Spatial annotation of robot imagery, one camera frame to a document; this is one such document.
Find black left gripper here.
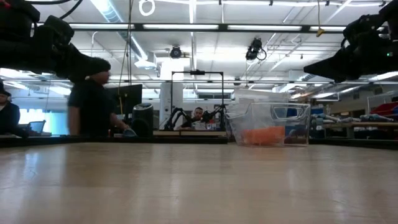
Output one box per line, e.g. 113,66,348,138
0,26,94,84

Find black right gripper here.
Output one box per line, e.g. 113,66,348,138
303,30,398,82

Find clear plastic bin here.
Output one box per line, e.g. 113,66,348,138
225,101,312,147

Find clear plastic zip bag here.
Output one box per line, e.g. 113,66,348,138
231,88,292,147

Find person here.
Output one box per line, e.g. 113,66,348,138
180,107,206,131
0,79,22,138
67,57,131,138

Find black monitor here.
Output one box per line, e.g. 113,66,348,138
107,83,144,116

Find wooden workbench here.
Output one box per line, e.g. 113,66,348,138
322,121,398,139

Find black bar with light strips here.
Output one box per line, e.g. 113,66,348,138
30,21,386,34

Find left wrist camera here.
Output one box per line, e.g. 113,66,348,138
43,14,76,45

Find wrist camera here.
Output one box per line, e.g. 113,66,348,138
43,14,76,45
343,14,379,42

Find yellow hanging cable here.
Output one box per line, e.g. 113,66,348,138
315,0,326,39

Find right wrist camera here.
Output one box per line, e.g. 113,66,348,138
343,14,379,42

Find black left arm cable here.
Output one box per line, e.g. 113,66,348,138
24,0,85,20

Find black hanging cables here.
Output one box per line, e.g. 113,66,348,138
117,0,134,125

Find black ceiling-mounted camera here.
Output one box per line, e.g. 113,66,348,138
244,37,267,62
169,45,183,60

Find white cable ring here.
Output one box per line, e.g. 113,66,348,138
138,0,156,17

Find black robot station frame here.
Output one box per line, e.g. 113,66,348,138
170,70,225,138

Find black aluminium table frame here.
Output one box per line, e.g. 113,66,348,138
0,136,398,151

